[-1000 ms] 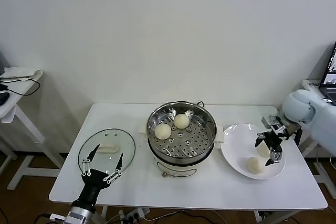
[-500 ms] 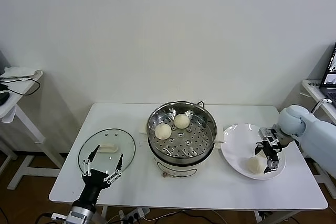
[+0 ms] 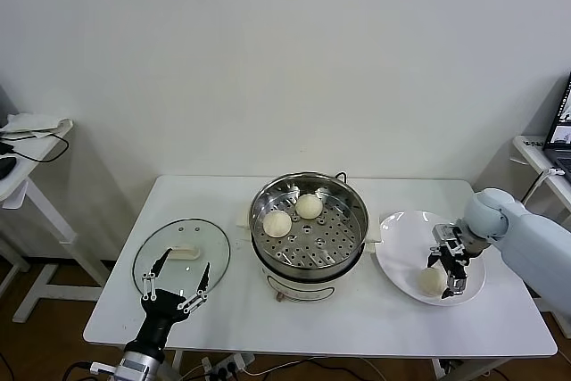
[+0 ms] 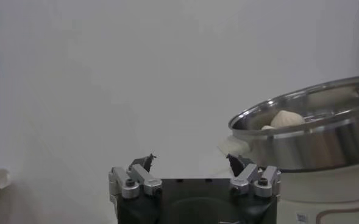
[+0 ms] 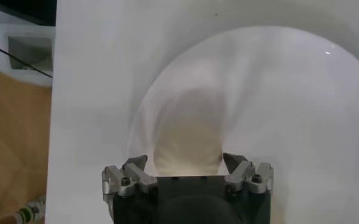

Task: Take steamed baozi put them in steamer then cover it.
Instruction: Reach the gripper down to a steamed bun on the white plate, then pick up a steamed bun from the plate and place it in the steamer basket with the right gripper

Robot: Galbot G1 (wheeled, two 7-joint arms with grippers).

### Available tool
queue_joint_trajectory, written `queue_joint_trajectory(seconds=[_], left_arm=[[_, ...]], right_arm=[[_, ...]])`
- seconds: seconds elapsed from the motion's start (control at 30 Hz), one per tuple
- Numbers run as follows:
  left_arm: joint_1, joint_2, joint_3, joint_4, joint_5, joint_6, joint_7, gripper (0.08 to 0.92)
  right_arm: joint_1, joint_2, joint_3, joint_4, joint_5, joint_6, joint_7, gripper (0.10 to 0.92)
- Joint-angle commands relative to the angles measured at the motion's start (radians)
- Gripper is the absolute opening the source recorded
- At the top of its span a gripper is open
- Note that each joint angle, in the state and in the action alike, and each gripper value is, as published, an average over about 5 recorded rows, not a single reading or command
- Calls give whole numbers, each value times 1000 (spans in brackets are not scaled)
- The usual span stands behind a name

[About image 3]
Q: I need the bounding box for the white charger cable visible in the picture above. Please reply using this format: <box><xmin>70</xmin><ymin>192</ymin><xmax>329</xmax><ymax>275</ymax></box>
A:
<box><xmin>533</xmin><ymin>168</ymin><xmax>564</xmax><ymax>193</ymax></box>

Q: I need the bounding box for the round glass pot lid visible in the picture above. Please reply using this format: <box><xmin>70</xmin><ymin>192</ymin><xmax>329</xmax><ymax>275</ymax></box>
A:
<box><xmin>131</xmin><ymin>219</ymin><xmax>232</xmax><ymax>300</ymax></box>

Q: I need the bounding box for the white side desk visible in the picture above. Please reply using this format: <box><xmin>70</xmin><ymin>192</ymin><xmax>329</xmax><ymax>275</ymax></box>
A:
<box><xmin>512</xmin><ymin>135</ymin><xmax>571</xmax><ymax>337</ymax></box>
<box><xmin>0</xmin><ymin>120</ymin><xmax>112</xmax><ymax>324</ymax></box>

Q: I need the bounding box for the black adapter cable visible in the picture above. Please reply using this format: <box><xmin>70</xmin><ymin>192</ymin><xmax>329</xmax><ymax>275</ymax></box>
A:
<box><xmin>0</xmin><ymin>128</ymin><xmax>70</xmax><ymax>162</ymax></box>

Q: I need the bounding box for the grey monitor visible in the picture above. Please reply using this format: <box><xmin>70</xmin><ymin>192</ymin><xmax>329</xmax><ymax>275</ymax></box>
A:
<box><xmin>0</xmin><ymin>81</ymin><xmax>21</xmax><ymax>128</ymax></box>

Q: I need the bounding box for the white table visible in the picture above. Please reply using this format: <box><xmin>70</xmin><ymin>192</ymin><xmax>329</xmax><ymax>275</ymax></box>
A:
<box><xmin>83</xmin><ymin>174</ymin><xmax>559</xmax><ymax>381</ymax></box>

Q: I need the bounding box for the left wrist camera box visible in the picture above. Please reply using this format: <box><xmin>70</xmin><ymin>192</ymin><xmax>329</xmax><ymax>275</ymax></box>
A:
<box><xmin>90</xmin><ymin>353</ymin><xmax>148</xmax><ymax>380</ymax></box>

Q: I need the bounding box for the black open laptop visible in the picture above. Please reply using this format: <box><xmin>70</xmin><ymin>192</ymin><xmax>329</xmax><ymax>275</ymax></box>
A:
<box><xmin>543</xmin><ymin>71</ymin><xmax>571</xmax><ymax>177</ymax></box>

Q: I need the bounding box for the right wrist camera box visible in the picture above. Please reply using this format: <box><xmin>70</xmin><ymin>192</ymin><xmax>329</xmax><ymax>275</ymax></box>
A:
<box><xmin>431</xmin><ymin>223</ymin><xmax>464</xmax><ymax>253</ymax></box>

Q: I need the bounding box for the white crumpled cloth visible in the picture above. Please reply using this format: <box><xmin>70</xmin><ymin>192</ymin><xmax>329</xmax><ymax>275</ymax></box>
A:
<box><xmin>3</xmin><ymin>112</ymin><xmax>75</xmax><ymax>139</ymax></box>

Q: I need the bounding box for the white round plate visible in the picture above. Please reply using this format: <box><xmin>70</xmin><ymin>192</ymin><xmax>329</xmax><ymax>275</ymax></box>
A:
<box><xmin>374</xmin><ymin>210</ymin><xmax>487</xmax><ymax>308</ymax></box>

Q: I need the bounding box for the perforated steel steamer basket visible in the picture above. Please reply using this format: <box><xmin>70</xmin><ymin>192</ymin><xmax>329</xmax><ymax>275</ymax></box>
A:
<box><xmin>249</xmin><ymin>170</ymin><xmax>370</xmax><ymax>276</ymax></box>

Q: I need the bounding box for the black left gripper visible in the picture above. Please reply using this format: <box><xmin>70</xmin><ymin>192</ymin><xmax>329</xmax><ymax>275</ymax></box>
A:
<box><xmin>124</xmin><ymin>247</ymin><xmax>211</xmax><ymax>356</ymax></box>

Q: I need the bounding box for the white power strip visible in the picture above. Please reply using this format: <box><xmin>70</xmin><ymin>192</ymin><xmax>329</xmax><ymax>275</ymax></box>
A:
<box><xmin>203</xmin><ymin>351</ymin><xmax>256</xmax><ymax>377</ymax></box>

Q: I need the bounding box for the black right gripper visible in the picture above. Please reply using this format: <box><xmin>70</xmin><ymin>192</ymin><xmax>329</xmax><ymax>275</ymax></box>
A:
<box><xmin>426</xmin><ymin>246</ymin><xmax>472</xmax><ymax>301</ymax></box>

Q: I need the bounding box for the steel steamer pot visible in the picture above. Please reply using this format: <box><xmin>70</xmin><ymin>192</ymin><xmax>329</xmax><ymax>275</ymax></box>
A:
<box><xmin>235</xmin><ymin>202</ymin><xmax>383</xmax><ymax>304</ymax></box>

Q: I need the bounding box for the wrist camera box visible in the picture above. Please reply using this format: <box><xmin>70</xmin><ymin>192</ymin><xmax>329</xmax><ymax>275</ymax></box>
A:
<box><xmin>431</xmin><ymin>223</ymin><xmax>464</xmax><ymax>253</ymax></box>
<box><xmin>90</xmin><ymin>353</ymin><xmax>148</xmax><ymax>380</ymax></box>

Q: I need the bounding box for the white steamed baozi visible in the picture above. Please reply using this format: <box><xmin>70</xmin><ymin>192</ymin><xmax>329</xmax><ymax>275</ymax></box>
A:
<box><xmin>262</xmin><ymin>211</ymin><xmax>294</xmax><ymax>238</ymax></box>
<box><xmin>296</xmin><ymin>193</ymin><xmax>325</xmax><ymax>220</ymax></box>
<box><xmin>417</xmin><ymin>267</ymin><xmax>448</xmax><ymax>298</ymax></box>

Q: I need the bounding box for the black computer mouse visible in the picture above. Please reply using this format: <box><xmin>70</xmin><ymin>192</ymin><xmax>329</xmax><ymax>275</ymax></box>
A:
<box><xmin>0</xmin><ymin>155</ymin><xmax>20</xmax><ymax>179</ymax></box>

